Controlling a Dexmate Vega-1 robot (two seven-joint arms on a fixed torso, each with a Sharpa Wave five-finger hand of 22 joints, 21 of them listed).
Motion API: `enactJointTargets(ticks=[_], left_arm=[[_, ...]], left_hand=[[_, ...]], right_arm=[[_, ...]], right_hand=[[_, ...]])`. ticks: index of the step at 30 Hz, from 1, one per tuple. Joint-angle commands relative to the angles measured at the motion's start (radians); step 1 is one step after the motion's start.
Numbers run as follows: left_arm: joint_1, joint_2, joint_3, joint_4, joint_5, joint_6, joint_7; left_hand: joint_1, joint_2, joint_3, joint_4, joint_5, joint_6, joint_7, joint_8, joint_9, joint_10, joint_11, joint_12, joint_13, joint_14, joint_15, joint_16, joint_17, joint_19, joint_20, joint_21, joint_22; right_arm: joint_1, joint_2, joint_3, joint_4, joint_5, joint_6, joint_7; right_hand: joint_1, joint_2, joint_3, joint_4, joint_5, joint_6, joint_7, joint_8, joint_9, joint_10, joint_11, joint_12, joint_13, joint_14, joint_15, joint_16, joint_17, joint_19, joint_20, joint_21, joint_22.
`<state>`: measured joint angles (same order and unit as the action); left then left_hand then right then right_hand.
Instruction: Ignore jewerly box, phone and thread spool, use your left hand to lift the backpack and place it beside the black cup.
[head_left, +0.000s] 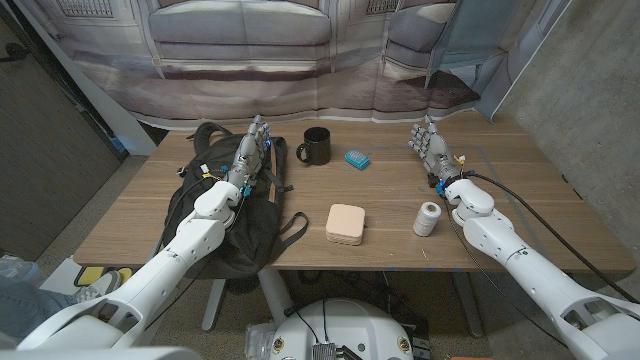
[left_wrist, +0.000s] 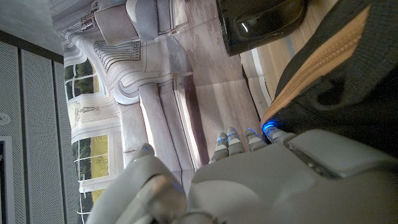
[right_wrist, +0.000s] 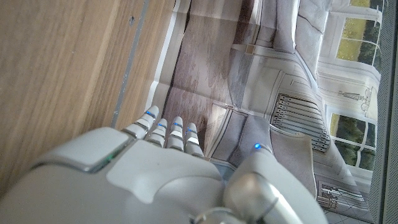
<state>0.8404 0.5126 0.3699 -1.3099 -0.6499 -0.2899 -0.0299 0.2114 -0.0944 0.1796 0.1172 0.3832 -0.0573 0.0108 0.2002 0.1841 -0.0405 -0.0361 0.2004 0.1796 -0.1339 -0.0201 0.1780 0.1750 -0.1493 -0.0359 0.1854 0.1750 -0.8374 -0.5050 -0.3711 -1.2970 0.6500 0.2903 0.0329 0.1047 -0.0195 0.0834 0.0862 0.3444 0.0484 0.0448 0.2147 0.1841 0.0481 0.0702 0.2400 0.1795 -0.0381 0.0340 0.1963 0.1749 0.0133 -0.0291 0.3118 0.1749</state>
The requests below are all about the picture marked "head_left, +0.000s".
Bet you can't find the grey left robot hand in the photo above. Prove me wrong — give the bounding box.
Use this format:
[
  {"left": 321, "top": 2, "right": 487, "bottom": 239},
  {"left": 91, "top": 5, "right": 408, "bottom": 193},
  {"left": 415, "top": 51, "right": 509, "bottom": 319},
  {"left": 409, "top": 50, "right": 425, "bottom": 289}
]
[{"left": 225, "top": 114, "right": 273, "bottom": 190}]

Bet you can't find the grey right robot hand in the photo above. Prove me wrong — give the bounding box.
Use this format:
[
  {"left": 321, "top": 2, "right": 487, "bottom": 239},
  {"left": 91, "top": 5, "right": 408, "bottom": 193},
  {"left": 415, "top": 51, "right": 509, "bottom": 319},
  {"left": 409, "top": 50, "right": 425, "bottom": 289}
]
[{"left": 408, "top": 114, "right": 464, "bottom": 182}]

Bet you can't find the black backpack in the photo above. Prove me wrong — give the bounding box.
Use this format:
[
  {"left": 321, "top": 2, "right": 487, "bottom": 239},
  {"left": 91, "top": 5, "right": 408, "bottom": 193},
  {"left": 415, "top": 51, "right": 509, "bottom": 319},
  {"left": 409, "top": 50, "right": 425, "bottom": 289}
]
[{"left": 160, "top": 121, "right": 310, "bottom": 280}]

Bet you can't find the black cup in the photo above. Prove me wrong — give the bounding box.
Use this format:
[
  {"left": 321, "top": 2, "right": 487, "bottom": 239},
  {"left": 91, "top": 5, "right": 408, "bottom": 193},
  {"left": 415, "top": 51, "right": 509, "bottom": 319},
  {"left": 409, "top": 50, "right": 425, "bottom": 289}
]
[{"left": 295, "top": 126, "right": 332, "bottom": 167}]

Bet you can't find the pink jewelry box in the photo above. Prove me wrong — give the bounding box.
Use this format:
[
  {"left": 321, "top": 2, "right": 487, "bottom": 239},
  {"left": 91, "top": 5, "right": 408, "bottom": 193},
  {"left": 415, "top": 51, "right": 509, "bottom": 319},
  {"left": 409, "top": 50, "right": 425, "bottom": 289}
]
[{"left": 325, "top": 203, "right": 367, "bottom": 247}]

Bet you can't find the white tape roll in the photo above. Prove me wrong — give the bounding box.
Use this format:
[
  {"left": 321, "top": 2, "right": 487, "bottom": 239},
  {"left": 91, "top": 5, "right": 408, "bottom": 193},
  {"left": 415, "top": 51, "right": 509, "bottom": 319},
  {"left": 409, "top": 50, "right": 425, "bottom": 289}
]
[{"left": 412, "top": 201, "right": 443, "bottom": 238}]

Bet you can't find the blue ridged small object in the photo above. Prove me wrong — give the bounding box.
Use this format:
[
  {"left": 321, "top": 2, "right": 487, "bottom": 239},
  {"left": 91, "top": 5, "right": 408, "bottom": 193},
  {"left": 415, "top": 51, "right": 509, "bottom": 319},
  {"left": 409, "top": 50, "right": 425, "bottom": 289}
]
[{"left": 344, "top": 149, "right": 372, "bottom": 171}]

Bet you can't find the printed sofa backdrop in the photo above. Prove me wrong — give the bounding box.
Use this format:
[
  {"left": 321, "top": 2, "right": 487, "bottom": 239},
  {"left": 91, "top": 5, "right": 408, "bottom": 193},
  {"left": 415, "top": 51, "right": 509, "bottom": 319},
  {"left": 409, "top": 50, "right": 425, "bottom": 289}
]
[{"left": 12, "top": 0, "right": 574, "bottom": 131}]

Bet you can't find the white table column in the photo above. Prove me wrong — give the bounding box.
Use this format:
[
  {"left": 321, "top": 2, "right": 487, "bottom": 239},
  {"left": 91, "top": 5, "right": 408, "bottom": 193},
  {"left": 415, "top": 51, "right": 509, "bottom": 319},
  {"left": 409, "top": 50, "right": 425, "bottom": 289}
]
[{"left": 257, "top": 268, "right": 295, "bottom": 326}]

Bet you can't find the white slanted table leg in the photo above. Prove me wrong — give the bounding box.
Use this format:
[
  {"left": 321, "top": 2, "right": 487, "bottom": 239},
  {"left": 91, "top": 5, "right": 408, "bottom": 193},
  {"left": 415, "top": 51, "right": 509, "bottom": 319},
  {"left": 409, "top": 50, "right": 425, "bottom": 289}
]
[{"left": 201, "top": 278, "right": 227, "bottom": 333}]

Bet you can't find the grey slanted table leg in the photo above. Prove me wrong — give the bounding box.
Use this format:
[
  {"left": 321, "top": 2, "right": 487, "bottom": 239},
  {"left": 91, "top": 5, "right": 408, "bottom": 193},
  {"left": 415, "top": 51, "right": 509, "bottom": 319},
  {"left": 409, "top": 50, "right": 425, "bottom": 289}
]
[{"left": 452, "top": 272, "right": 485, "bottom": 339}]

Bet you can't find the clear plastic container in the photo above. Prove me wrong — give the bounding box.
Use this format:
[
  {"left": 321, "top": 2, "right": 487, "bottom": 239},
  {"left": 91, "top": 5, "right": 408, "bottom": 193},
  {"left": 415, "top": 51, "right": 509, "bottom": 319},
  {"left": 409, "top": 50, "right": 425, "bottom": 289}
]
[{"left": 244, "top": 322, "right": 277, "bottom": 360}]

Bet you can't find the grey sneaker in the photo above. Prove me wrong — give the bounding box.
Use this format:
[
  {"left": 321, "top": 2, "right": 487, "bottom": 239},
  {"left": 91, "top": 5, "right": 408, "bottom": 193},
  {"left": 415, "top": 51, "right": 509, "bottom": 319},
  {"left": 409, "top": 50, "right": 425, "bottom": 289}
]
[{"left": 73, "top": 269, "right": 123, "bottom": 304}]

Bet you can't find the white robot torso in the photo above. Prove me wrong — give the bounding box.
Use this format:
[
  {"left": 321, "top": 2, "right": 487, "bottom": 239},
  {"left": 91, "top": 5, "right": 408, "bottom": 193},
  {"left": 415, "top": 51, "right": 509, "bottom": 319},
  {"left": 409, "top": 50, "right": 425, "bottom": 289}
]
[{"left": 269, "top": 298, "right": 415, "bottom": 360}]

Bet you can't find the yellow and black floor object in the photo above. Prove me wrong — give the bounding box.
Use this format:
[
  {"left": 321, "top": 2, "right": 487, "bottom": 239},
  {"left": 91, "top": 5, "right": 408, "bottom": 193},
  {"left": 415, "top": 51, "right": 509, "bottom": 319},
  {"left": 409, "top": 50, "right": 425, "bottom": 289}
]
[{"left": 74, "top": 265, "right": 134, "bottom": 289}]

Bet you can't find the white floor board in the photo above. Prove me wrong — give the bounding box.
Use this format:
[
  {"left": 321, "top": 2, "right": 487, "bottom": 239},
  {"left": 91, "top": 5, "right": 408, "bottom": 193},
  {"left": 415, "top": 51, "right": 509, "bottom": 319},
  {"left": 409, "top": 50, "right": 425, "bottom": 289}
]
[{"left": 39, "top": 257, "right": 81, "bottom": 296}]

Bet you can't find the person's leg in jeans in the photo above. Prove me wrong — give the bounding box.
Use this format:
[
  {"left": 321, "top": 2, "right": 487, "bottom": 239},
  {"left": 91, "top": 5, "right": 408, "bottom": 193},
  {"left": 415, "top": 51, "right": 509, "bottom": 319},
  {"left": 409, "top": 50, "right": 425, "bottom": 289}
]
[{"left": 0, "top": 274, "right": 76, "bottom": 344}]

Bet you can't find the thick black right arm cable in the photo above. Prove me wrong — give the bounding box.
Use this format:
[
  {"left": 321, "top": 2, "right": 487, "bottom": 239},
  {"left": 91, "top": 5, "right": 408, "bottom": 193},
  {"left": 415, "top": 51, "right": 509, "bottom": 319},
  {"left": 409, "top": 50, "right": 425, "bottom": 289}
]
[{"left": 462, "top": 170, "right": 640, "bottom": 305}]

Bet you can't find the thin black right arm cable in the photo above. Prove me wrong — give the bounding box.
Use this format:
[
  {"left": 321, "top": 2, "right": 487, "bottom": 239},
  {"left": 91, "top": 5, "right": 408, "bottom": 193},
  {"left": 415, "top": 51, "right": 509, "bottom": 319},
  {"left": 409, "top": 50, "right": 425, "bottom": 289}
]
[{"left": 442, "top": 197, "right": 571, "bottom": 349}]

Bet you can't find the white backdrop stand post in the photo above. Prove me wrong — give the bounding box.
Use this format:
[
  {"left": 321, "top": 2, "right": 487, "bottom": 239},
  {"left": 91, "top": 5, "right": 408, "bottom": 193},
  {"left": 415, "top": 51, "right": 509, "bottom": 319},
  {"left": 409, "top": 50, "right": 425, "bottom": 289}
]
[{"left": 12, "top": 0, "right": 158, "bottom": 156}]

